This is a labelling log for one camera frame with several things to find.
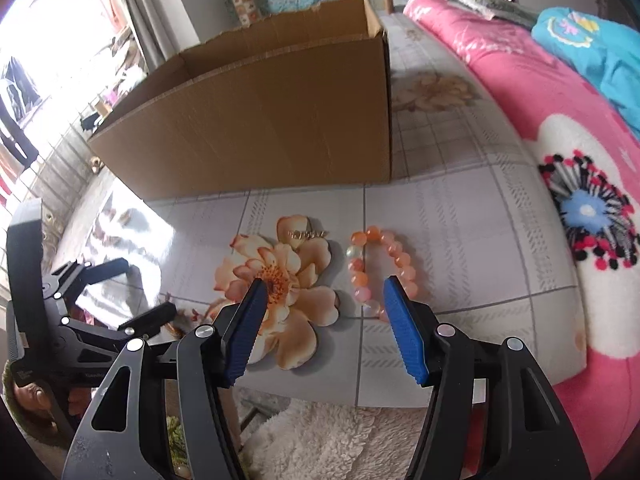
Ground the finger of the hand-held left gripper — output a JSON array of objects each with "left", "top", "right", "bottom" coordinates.
[
  {"left": 75, "top": 257, "right": 132, "bottom": 301},
  {"left": 116, "top": 301, "right": 179, "bottom": 341}
]

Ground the orange square patterned roll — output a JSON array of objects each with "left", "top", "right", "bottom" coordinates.
[{"left": 227, "top": 0, "right": 261, "bottom": 26}]

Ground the hanging dark garment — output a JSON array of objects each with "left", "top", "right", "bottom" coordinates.
[{"left": 0, "top": 55, "right": 41, "bottom": 171}]

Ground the orange bead bracelet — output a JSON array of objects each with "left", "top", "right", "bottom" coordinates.
[{"left": 347, "top": 226, "right": 418, "bottom": 322}]

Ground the white fleece robe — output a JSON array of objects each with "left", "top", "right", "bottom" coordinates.
[{"left": 165, "top": 395, "right": 486, "bottom": 480}]

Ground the grey fuzzy cloth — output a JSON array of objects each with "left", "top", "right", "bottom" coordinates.
[{"left": 446, "top": 0, "right": 541, "bottom": 28}]

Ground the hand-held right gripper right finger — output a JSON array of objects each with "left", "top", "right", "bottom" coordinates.
[{"left": 382, "top": 275, "right": 592, "bottom": 480}]

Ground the brown cardboard box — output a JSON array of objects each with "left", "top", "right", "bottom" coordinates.
[{"left": 87, "top": 0, "right": 393, "bottom": 201}]

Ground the metal window railing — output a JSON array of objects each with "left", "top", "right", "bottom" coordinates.
[{"left": 0, "top": 85, "right": 126, "bottom": 241}]

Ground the grey curtain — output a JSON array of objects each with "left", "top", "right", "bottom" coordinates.
[{"left": 107, "top": 0, "right": 166, "bottom": 78}]

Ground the pink floral blanket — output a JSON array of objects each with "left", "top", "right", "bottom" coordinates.
[{"left": 402, "top": 0, "right": 640, "bottom": 480}]

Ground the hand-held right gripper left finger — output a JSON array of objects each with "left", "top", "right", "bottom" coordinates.
[{"left": 61, "top": 278, "right": 269, "bottom": 480}]

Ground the person's left hand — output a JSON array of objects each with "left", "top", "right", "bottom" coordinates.
[{"left": 12, "top": 380, "right": 96, "bottom": 418}]

